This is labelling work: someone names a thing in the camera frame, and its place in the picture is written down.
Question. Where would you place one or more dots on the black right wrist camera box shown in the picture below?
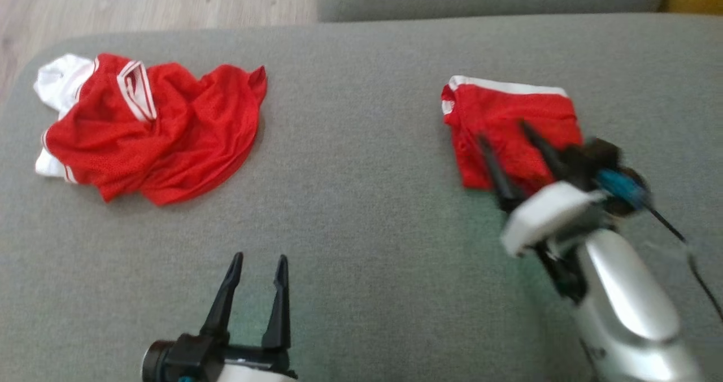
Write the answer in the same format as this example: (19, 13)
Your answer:
(599, 161)

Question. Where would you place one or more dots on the red white sports jersey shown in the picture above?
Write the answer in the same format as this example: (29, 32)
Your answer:
(169, 139)

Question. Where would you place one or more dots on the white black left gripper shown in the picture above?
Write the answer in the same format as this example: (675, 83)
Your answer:
(260, 368)

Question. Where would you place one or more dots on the large grey sofa seat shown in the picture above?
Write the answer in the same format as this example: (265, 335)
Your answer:
(367, 201)

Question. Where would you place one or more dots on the red white-trimmed shorts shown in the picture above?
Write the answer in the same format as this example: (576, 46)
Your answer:
(508, 116)

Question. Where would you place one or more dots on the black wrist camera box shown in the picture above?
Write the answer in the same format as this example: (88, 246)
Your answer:
(181, 356)
(599, 161)

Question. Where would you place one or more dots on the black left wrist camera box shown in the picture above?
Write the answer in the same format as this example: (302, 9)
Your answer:
(181, 356)

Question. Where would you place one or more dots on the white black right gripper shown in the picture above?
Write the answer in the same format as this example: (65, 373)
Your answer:
(548, 215)

